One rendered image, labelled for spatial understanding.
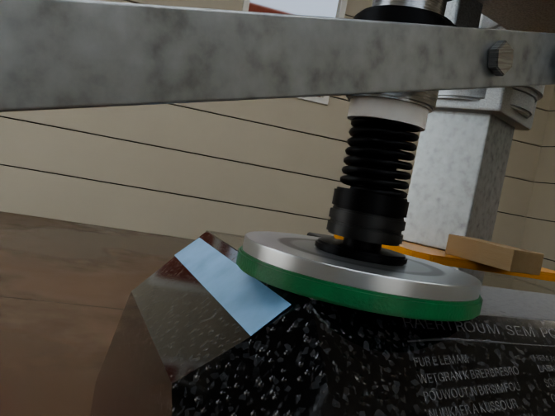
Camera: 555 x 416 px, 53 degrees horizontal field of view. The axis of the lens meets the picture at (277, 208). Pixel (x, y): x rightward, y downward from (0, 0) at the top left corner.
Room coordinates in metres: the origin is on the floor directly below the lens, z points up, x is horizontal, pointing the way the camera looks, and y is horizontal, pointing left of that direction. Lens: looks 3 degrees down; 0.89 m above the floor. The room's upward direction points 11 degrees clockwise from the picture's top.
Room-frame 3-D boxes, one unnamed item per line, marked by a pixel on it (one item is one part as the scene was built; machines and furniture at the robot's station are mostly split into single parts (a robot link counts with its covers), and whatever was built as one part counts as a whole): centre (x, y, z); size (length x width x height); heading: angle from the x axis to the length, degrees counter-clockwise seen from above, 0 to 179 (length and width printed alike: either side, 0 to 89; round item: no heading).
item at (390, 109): (0.51, -0.08, 0.97); 0.07 x 0.07 x 0.04
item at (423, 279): (0.51, -0.08, 0.83); 0.21 x 0.21 x 0.01
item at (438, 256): (1.58, -0.48, 0.76); 0.49 x 0.49 x 0.05; 20
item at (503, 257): (1.33, -0.52, 0.81); 0.20 x 0.10 x 0.05; 28
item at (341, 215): (0.51, -0.08, 0.87); 0.07 x 0.07 x 0.01
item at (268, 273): (0.51, -0.08, 0.82); 0.22 x 0.22 x 0.04
